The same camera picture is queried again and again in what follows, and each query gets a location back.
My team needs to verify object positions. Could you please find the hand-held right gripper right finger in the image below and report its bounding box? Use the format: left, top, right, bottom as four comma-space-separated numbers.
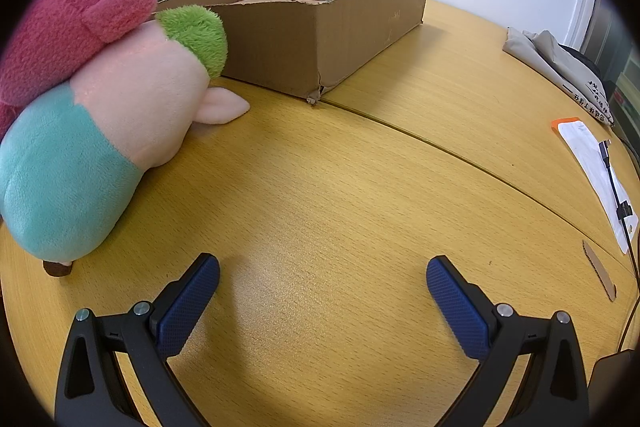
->
426, 255, 590, 427

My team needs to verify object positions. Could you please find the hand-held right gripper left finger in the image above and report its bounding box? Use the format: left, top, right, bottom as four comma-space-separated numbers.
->
54, 253, 221, 427

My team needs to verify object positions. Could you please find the green-haired plush doll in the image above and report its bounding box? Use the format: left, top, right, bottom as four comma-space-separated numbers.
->
0, 5, 251, 279

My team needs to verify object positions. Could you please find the cardboard box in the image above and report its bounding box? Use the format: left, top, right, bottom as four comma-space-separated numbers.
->
155, 0, 431, 106

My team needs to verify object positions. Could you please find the pink plush toy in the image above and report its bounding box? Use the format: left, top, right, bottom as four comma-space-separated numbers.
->
0, 0, 225, 142

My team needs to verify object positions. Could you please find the cardboard scrap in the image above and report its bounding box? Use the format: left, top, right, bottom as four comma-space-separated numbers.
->
582, 240, 618, 303

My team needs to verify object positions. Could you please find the white paper sheet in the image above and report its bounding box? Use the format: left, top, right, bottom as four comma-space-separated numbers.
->
551, 118, 640, 255

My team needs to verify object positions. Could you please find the grey folded cloth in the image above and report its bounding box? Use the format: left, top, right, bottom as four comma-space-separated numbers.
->
502, 27, 615, 126

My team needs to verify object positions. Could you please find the file shelf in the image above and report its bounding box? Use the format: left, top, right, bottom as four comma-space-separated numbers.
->
602, 52, 640, 142

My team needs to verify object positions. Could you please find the black cable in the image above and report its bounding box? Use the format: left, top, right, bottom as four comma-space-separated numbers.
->
599, 139, 640, 280

